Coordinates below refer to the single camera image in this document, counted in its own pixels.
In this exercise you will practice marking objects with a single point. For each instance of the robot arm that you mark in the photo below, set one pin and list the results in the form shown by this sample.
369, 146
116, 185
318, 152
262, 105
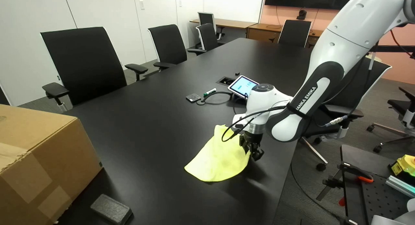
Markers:
343, 33

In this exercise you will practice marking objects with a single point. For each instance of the black office chair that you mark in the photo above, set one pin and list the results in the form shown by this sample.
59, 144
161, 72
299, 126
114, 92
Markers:
400, 111
84, 66
294, 33
353, 98

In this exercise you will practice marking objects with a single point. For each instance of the cardboard box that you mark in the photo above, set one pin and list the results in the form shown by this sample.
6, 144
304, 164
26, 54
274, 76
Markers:
39, 160

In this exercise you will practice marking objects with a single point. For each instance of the black conference camera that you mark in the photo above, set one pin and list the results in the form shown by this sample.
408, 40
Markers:
302, 14

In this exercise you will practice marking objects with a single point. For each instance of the black foam block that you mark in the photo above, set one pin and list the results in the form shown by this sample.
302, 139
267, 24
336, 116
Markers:
112, 209

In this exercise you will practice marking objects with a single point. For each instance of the row of wooden desks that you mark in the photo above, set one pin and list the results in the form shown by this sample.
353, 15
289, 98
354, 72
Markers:
259, 30

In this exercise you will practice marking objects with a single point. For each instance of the small black square device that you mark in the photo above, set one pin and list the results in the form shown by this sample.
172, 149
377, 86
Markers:
193, 97

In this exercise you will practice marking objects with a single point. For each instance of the row of black office chairs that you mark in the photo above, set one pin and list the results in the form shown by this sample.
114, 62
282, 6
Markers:
168, 45

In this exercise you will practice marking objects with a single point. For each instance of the green marker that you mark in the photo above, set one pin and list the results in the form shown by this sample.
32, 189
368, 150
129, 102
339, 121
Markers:
209, 91

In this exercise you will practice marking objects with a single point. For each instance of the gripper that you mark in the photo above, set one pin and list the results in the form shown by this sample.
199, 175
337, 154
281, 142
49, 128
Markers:
252, 137

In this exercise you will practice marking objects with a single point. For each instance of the yellow towel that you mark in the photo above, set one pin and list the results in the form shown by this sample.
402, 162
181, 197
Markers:
220, 160

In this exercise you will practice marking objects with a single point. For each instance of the tablet with lit screen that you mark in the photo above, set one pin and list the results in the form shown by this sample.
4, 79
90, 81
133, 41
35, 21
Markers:
242, 86

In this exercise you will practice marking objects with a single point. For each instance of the aluminium bar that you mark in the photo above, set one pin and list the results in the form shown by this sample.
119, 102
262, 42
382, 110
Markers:
400, 185

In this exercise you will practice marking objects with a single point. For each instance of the yellow emergency stop button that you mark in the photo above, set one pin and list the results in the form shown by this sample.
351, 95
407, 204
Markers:
405, 165

